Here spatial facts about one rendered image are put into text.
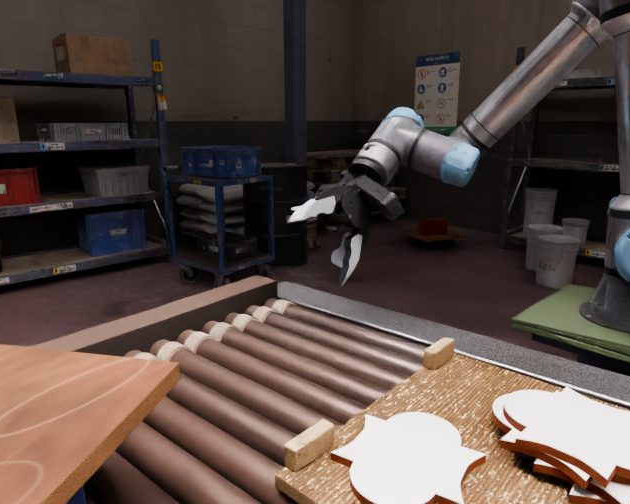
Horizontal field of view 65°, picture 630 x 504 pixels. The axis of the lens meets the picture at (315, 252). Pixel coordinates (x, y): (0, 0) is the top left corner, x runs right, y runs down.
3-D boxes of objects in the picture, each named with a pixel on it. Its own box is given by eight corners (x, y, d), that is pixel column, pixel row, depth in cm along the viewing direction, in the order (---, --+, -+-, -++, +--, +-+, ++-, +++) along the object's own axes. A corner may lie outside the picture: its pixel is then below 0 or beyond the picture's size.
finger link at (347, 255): (333, 284, 88) (339, 233, 89) (357, 287, 84) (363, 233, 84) (321, 283, 86) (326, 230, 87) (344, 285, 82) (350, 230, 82)
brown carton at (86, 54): (117, 82, 435) (113, 43, 427) (135, 80, 408) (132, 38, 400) (55, 79, 402) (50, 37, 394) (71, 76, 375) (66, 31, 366)
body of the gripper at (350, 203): (326, 236, 89) (359, 191, 94) (361, 237, 83) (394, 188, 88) (303, 206, 85) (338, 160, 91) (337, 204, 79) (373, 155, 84)
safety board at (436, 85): (412, 133, 618) (416, 55, 594) (455, 134, 574) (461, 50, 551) (411, 133, 616) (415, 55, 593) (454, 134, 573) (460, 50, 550)
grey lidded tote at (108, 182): (132, 188, 463) (130, 162, 457) (154, 192, 441) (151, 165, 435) (79, 194, 427) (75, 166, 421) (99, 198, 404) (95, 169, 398)
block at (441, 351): (442, 352, 71) (443, 335, 71) (454, 356, 70) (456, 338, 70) (421, 367, 67) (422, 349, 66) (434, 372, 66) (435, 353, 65)
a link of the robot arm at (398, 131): (432, 112, 90) (390, 97, 93) (405, 151, 86) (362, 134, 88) (426, 143, 97) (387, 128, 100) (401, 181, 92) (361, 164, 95)
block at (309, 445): (322, 439, 52) (322, 416, 51) (335, 447, 51) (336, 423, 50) (282, 468, 48) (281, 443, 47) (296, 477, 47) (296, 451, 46)
